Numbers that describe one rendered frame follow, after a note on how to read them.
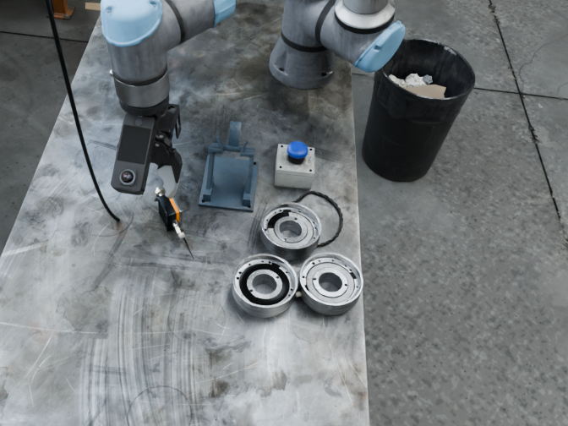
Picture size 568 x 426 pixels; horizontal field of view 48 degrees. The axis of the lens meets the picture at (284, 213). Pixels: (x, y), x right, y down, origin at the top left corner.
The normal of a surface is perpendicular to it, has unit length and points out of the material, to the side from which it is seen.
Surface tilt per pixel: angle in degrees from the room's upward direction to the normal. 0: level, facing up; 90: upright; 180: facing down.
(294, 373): 0
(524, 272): 0
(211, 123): 0
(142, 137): 34
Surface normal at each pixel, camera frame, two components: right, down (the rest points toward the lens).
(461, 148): 0.11, -0.65
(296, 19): -0.66, 0.54
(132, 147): 0.02, -0.13
